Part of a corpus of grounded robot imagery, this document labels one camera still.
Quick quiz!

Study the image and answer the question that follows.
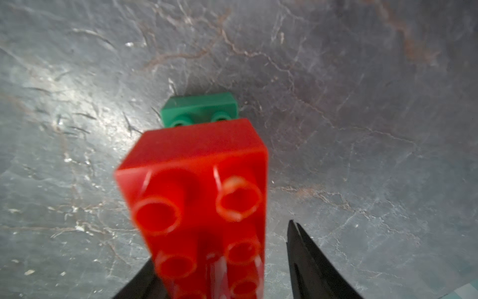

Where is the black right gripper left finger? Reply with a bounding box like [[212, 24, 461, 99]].
[[113, 258, 168, 299]]

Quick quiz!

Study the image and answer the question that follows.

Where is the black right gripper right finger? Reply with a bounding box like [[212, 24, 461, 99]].
[[286, 220, 362, 299]]

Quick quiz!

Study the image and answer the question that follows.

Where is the red lego brick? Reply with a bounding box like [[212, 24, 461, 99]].
[[114, 118, 268, 299]]

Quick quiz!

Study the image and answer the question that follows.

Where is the green lego brick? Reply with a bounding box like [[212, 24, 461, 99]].
[[159, 92, 239, 128]]

